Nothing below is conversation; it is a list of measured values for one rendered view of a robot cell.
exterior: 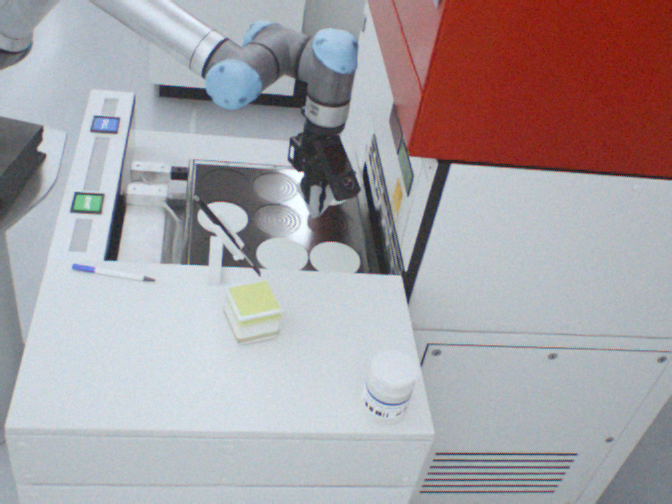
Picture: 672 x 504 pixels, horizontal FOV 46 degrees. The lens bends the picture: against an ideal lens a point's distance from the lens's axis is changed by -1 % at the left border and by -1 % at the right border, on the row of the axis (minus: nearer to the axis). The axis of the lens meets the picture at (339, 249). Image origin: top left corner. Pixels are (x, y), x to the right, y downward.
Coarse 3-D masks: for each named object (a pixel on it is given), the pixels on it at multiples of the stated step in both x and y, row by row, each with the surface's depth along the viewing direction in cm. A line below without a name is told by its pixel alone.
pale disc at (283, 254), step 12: (276, 240) 157; (288, 240) 157; (264, 252) 154; (276, 252) 154; (288, 252) 155; (300, 252) 155; (264, 264) 151; (276, 264) 152; (288, 264) 152; (300, 264) 153
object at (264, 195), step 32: (224, 192) 166; (256, 192) 167; (288, 192) 169; (192, 224) 157; (256, 224) 160; (288, 224) 161; (320, 224) 163; (352, 224) 164; (192, 256) 150; (224, 256) 151; (256, 256) 153
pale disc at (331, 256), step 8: (312, 248) 157; (320, 248) 157; (328, 248) 158; (336, 248) 158; (344, 248) 158; (312, 256) 155; (320, 256) 155; (328, 256) 156; (336, 256) 156; (344, 256) 157; (352, 256) 157; (312, 264) 154; (320, 264) 154; (328, 264) 154; (336, 264) 155; (344, 264) 155; (352, 264) 155; (344, 272) 153; (352, 272) 154
